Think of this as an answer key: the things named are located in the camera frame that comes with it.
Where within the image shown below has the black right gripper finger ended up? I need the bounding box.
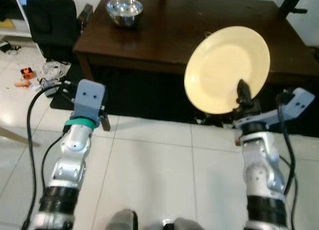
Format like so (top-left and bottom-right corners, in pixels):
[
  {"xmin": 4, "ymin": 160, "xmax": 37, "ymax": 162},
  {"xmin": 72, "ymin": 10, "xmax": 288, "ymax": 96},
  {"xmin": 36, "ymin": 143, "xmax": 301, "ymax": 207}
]
[{"xmin": 236, "ymin": 79, "xmax": 253, "ymax": 107}]

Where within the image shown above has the pale yellow round plate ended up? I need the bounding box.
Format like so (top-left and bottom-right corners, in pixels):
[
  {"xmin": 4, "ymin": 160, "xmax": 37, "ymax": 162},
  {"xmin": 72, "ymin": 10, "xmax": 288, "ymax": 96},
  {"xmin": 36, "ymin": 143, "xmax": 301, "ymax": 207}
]
[{"xmin": 183, "ymin": 25, "xmax": 271, "ymax": 115}]

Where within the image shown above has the clear plastic bag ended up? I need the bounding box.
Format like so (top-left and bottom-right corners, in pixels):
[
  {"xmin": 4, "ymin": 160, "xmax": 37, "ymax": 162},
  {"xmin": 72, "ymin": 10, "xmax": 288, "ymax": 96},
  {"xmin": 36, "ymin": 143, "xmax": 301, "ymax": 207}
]
[{"xmin": 39, "ymin": 60, "xmax": 70, "ymax": 88}]

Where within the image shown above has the light wooden stick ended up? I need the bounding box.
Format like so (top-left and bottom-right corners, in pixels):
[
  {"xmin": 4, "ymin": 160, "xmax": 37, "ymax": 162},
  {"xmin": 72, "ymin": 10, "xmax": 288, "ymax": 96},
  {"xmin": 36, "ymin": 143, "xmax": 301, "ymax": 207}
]
[{"xmin": 0, "ymin": 126, "xmax": 40, "ymax": 148}]

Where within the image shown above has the small orange object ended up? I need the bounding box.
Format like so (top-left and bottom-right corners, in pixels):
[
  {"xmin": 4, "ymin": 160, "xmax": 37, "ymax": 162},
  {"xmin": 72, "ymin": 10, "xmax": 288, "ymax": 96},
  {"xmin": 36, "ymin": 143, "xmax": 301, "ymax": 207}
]
[{"xmin": 20, "ymin": 67, "xmax": 35, "ymax": 81}]

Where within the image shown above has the dark brown wooden table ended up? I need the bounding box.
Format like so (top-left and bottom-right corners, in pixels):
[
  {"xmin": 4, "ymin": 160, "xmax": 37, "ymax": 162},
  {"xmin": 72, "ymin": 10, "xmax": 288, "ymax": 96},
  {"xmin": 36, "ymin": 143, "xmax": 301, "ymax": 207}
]
[{"xmin": 73, "ymin": 0, "xmax": 319, "ymax": 138}]

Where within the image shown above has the black stand pole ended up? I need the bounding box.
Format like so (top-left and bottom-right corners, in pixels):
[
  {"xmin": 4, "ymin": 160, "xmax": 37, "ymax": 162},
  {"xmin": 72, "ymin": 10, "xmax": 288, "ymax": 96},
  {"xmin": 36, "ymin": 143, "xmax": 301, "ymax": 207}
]
[{"xmin": 278, "ymin": 0, "xmax": 309, "ymax": 18}]

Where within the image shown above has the black office chair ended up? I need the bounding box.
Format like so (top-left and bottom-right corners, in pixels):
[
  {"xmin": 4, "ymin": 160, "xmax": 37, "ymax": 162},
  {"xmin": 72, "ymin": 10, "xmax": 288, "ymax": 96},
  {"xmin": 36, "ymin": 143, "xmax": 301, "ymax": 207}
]
[{"xmin": 25, "ymin": 0, "xmax": 93, "ymax": 63}]

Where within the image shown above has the shiny steel bowl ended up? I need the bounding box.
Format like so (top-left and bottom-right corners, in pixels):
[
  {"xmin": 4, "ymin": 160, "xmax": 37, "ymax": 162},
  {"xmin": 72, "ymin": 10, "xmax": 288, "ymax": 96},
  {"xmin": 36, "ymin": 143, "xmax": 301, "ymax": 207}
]
[{"xmin": 105, "ymin": 0, "xmax": 144, "ymax": 28}]

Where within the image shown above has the grey right robot leg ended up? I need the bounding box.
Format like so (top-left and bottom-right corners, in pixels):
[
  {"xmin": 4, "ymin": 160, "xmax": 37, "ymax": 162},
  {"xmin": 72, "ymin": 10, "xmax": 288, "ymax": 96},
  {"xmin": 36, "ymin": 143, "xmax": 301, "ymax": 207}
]
[{"xmin": 162, "ymin": 218, "xmax": 205, "ymax": 230}]

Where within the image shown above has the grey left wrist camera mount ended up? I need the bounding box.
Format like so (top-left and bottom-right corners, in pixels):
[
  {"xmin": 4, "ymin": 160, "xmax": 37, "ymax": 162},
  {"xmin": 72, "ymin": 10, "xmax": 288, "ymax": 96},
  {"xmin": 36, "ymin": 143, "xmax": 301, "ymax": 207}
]
[{"xmin": 70, "ymin": 79, "xmax": 107, "ymax": 122}]

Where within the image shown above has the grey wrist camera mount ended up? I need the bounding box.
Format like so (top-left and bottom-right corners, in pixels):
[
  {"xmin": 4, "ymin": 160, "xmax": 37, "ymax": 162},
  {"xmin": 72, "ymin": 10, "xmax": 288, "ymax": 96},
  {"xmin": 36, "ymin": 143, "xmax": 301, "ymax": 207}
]
[
  {"xmin": 234, "ymin": 88, "xmax": 316, "ymax": 136},
  {"xmin": 70, "ymin": 79, "xmax": 107, "ymax": 122}
]

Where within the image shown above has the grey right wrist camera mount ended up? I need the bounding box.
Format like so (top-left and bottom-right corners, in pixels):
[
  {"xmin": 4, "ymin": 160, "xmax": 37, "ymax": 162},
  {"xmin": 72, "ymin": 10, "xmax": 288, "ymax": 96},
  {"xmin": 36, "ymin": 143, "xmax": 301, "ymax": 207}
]
[{"xmin": 234, "ymin": 88, "xmax": 316, "ymax": 136}]

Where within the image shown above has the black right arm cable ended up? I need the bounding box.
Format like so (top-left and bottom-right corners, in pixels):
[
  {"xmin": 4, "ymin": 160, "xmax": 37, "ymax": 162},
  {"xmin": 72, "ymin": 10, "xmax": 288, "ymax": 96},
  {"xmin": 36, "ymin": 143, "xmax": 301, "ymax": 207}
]
[{"xmin": 276, "ymin": 90, "xmax": 299, "ymax": 230}]

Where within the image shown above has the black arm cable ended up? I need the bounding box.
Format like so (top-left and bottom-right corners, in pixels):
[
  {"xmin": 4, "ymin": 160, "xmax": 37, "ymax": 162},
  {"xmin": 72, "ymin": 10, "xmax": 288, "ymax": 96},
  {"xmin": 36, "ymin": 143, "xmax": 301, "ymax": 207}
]
[
  {"xmin": 276, "ymin": 90, "xmax": 299, "ymax": 230},
  {"xmin": 22, "ymin": 82, "xmax": 78, "ymax": 230}
]

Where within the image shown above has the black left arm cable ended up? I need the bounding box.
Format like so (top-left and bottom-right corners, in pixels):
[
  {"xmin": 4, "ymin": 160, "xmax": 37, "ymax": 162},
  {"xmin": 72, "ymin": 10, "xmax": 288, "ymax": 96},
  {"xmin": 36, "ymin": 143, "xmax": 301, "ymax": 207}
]
[{"xmin": 22, "ymin": 82, "xmax": 78, "ymax": 230}]

